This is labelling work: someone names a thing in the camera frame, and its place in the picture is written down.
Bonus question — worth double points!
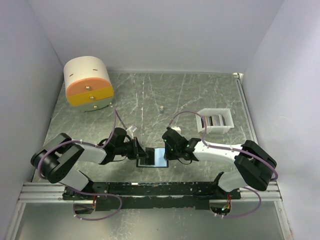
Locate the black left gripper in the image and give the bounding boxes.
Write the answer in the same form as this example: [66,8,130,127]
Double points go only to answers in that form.
[114,136,149,160]

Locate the black leather card holder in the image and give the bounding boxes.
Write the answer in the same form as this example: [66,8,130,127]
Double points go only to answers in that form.
[136,147,169,168]

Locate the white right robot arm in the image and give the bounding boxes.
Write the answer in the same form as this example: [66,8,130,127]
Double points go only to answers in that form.
[162,127,278,199]

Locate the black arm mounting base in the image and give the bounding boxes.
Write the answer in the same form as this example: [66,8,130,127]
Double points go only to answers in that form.
[62,181,241,211]

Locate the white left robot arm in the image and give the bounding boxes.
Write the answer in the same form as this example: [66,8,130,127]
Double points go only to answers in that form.
[30,127,150,200]

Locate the white card tray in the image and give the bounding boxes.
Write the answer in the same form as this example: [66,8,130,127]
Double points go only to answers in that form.
[196,108,235,134]

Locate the grey card stack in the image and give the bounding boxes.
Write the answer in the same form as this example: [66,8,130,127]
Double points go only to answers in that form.
[201,114,226,128]

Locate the beige orange mini drawer cabinet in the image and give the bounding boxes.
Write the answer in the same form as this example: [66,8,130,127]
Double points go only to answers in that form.
[63,56,115,112]

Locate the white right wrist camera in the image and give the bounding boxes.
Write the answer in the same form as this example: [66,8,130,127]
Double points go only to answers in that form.
[170,126,182,134]

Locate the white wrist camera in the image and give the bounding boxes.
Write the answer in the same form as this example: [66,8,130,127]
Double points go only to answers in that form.
[126,124,138,134]
[170,126,182,134]

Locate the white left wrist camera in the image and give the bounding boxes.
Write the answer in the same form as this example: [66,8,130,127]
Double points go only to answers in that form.
[126,124,138,134]

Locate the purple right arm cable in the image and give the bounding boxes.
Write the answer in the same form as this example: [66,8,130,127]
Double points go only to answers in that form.
[166,109,279,219]

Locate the aluminium rail frame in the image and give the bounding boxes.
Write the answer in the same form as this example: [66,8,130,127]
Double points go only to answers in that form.
[16,72,293,240]

